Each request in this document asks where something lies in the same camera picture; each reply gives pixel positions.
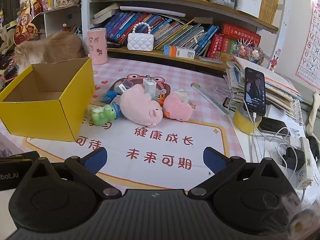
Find orange cat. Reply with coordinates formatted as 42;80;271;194
12;31;87;75

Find large pink plush pig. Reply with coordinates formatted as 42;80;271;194
119;84;163;128

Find sparkly toy crown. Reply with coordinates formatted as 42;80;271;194
232;39;265;65

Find dark flat device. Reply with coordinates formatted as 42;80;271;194
222;97;237;112

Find small pink plush toy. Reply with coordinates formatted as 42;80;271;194
162;89;193;121

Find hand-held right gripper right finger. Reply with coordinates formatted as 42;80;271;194
187;147;288;197

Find grey-blue small toy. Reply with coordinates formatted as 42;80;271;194
114;79;128;95

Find white bone-shaped object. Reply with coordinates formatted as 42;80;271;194
306;91;320;135

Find stack of papers and booklets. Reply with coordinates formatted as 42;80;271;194
225;55;304;110

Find yellow tape roll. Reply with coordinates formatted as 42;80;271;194
232;104;262;134

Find white charger plug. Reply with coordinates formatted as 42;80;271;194
143;75;158;97

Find green frog toy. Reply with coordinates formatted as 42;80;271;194
89;104;122;125

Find black power adapter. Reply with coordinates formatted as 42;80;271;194
284;147;304;168

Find black smartphone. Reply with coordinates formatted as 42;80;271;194
243;67;266;117

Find alphabet wall poster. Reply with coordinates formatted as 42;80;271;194
295;0;320;90

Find cup of pencils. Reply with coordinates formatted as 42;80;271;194
62;23;83;35

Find yellow cardboard box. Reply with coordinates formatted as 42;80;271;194
0;57;96;142

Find pink cylinder container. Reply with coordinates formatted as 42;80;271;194
86;27;108;65

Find white quilted pearl-handle handbag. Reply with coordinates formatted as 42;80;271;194
127;22;154;52

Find white charging cable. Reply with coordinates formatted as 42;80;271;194
244;102;300;164

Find deer wall sticker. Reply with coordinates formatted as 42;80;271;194
269;49;282;72

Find clear plastic ruler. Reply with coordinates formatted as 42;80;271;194
191;84;229;117

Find white power strip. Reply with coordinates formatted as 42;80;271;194
296;137;315;190

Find stack of pale books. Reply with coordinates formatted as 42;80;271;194
90;4;120;29

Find grey flat case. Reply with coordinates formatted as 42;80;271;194
199;56;223;64

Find white side shelf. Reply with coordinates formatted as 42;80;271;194
44;5;83;38

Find bamboo mat roll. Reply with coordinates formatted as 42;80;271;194
259;0;283;24

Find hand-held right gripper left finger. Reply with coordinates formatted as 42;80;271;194
27;147;122;197

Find red gold festive decoration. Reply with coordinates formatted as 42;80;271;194
14;0;45;47

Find row of colourful books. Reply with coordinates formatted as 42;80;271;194
104;11;220;57

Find pink checkered desk mat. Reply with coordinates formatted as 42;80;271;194
0;57;247;190

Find white wooden bookshelf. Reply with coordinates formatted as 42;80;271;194
81;0;288;72

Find white flat board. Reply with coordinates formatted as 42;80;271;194
119;6;187;18

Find orange blue white carton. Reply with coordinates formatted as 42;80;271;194
164;44;196;59

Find white pen container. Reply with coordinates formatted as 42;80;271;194
235;0;263;18

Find black power bank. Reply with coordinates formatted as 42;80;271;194
259;117;288;134

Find red boxed dictionary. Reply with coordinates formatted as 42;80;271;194
222;23;262;47

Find red standing books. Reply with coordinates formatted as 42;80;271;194
206;34;227;59

